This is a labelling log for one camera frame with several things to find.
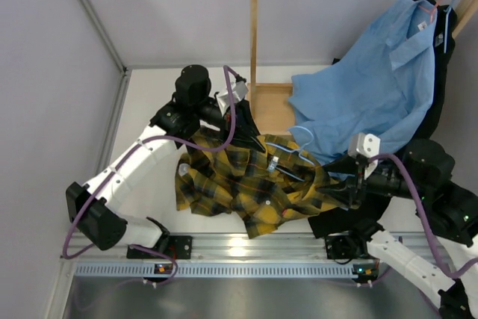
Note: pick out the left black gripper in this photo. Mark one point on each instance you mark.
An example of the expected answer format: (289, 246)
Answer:
(245, 131)

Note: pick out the black mounting plate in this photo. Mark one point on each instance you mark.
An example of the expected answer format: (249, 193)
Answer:
(178, 247)
(345, 248)

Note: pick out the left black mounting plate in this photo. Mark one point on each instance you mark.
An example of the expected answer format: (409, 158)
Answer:
(178, 247)

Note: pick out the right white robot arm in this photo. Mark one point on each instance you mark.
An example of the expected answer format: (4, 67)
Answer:
(448, 214)

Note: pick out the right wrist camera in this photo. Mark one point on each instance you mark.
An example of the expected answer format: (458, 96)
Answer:
(368, 146)

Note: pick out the light blue shirt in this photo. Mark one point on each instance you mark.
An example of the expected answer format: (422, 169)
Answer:
(373, 83)

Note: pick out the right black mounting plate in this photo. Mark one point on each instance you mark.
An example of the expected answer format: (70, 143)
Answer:
(345, 248)

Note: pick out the black garment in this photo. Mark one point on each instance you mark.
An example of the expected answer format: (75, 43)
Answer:
(429, 110)

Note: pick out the blue wire hanger right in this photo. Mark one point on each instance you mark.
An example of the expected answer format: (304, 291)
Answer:
(447, 24)

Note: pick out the slotted cable duct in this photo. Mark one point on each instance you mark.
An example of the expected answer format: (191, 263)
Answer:
(157, 270)

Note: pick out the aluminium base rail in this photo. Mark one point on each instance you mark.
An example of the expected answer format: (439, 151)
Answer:
(281, 247)

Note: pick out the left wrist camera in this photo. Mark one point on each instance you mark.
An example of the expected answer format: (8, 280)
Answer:
(239, 92)

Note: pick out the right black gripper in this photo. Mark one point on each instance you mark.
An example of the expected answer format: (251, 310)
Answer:
(347, 166)

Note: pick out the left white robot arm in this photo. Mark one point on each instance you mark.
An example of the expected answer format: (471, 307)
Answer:
(195, 118)

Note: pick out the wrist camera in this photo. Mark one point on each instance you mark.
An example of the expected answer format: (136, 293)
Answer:
(239, 92)
(368, 146)

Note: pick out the yellow black plaid shirt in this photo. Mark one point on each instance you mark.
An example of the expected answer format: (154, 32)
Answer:
(236, 181)

